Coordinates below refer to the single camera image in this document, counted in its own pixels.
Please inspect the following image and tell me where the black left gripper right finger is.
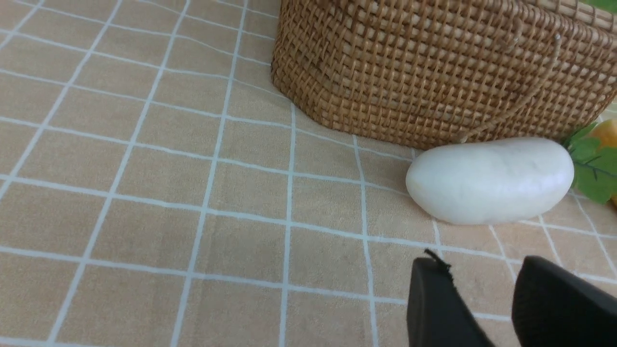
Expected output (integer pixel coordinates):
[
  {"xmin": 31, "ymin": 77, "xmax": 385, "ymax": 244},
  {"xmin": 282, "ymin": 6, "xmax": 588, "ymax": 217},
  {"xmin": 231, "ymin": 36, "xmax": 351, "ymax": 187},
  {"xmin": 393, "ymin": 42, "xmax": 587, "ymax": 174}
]
[{"xmin": 511, "ymin": 255, "xmax": 617, "ymax": 347}]

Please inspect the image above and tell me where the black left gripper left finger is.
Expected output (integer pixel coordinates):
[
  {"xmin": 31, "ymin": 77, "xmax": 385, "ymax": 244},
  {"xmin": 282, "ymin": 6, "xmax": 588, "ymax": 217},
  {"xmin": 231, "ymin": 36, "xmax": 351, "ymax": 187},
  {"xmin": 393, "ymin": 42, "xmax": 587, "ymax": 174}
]
[{"xmin": 407, "ymin": 250, "xmax": 494, "ymax": 347}]

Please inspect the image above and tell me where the white radish with leaves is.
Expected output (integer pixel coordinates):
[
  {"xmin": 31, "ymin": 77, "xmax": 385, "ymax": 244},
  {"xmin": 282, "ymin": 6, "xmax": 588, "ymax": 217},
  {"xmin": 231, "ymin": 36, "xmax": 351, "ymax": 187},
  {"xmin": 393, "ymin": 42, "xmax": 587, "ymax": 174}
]
[{"xmin": 406, "ymin": 123, "xmax": 600, "ymax": 226}]

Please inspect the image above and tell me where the woven rattan basket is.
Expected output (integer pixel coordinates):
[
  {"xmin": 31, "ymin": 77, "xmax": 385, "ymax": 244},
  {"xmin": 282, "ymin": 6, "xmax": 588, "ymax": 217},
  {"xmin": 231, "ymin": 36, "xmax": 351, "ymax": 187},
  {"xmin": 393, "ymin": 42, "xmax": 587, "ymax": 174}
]
[{"xmin": 271, "ymin": 0, "xmax": 617, "ymax": 150}]

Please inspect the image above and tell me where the checked beige tablecloth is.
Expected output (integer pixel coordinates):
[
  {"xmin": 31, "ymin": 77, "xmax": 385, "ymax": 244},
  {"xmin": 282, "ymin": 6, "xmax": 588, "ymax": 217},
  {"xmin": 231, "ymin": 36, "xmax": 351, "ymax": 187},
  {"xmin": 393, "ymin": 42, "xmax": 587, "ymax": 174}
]
[{"xmin": 0, "ymin": 0, "xmax": 616, "ymax": 347}]

